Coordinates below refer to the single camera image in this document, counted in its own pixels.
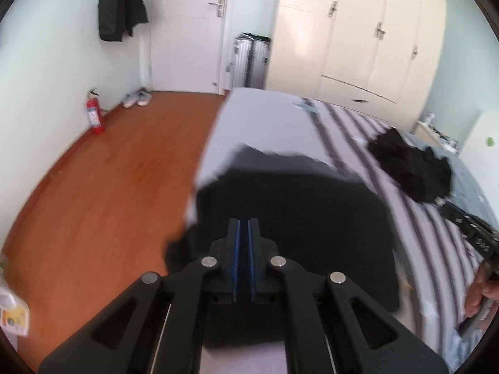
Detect white room door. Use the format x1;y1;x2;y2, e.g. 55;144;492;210
150;0;235;95

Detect red fire extinguisher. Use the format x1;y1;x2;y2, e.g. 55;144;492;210
86;88;107;136

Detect white headboard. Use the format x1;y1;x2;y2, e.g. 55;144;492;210
460;110;499;191

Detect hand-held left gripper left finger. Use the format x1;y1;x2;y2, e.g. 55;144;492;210
39;218;240;374

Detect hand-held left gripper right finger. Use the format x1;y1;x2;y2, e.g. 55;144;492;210
247;218;449;374

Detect upright silver suitcase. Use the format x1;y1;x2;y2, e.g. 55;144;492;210
227;32;271;90

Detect black hanging jacket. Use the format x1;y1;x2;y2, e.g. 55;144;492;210
97;0;149;42

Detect person's right hand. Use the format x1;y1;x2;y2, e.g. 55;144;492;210
464;269;486;319

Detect white nightstand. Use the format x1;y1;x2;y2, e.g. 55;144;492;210
413;119;463;152

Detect black pants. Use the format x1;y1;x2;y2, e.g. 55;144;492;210
164;144;402;349

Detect clutter of small nightstand gadgets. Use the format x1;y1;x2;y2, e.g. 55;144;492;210
434;128;461;151

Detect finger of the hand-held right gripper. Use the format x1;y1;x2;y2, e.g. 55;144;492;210
440;201;485;239

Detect cream four-door wardrobe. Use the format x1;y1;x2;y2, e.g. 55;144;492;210
265;0;447;131

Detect bed with striped star sheet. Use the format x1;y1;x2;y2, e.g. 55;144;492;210
185;88;499;374

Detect pile of black clothes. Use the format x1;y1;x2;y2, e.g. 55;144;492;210
367;128;453;204

